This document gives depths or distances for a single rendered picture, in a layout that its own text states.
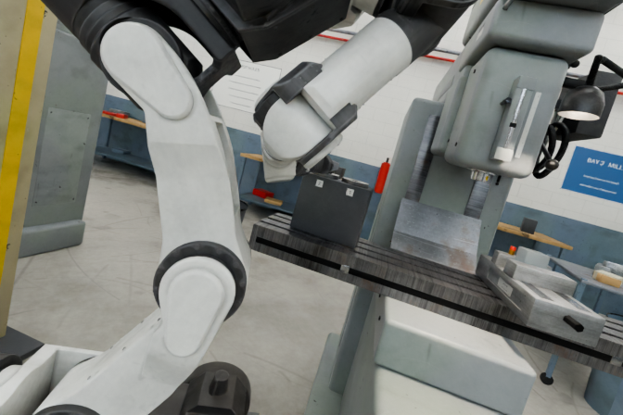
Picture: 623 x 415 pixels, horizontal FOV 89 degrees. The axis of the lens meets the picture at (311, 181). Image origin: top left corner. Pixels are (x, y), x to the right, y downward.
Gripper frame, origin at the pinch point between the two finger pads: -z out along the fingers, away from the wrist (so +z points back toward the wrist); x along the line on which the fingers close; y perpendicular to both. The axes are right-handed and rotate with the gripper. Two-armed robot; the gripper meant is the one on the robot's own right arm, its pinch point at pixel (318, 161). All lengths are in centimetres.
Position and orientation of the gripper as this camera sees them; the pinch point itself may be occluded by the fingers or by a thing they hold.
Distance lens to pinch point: 95.1
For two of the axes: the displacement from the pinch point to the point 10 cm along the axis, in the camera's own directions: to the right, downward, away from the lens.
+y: -2.3, 9.6, 1.3
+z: -4.4, 0.2, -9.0
